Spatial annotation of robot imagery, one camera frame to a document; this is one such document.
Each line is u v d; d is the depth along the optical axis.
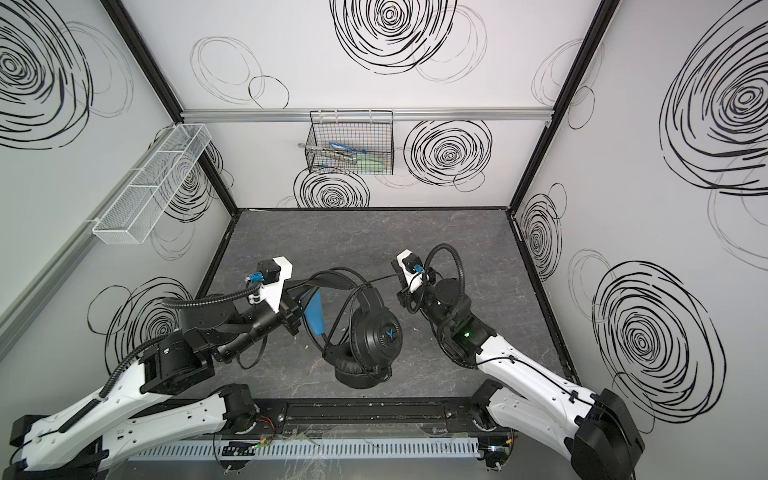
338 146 0.91
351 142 0.89
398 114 0.88
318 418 0.74
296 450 0.96
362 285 0.51
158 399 0.43
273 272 0.46
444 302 0.54
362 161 0.87
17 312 0.51
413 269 0.58
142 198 0.76
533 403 0.46
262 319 0.50
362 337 0.45
